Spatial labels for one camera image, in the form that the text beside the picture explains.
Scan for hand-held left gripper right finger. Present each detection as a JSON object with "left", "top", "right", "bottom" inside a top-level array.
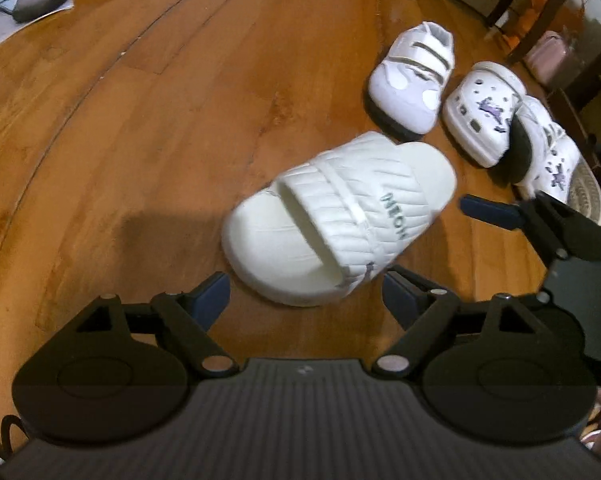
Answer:
[{"left": 373, "top": 269, "right": 556, "bottom": 378}]

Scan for white strap sneaker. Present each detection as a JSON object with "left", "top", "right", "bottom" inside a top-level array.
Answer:
[
  {"left": 488, "top": 95, "right": 566, "bottom": 186},
  {"left": 367, "top": 21, "right": 455, "bottom": 141}
]

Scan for pink suitcase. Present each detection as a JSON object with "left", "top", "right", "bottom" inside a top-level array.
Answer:
[{"left": 523, "top": 30, "right": 579, "bottom": 86}]

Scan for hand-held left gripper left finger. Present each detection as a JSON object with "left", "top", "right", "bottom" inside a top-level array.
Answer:
[{"left": 75, "top": 271, "right": 238, "bottom": 379}]

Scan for dark wooden cabinet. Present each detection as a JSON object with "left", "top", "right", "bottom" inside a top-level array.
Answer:
[{"left": 551, "top": 55, "right": 601, "bottom": 181}]

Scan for white ribbed slide sandal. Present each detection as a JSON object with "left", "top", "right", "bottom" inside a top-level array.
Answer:
[
  {"left": 565, "top": 160, "right": 601, "bottom": 226},
  {"left": 221, "top": 131, "right": 458, "bottom": 307}
]

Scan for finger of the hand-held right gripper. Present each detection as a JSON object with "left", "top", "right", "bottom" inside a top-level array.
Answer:
[{"left": 459, "top": 192, "right": 601, "bottom": 263}]

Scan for orange bag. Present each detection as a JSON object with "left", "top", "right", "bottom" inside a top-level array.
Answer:
[{"left": 501, "top": 0, "right": 581, "bottom": 48}]

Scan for white clog purple charms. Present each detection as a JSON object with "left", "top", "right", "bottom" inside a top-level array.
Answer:
[
  {"left": 513, "top": 132, "right": 581, "bottom": 206},
  {"left": 441, "top": 61, "right": 527, "bottom": 168}
]

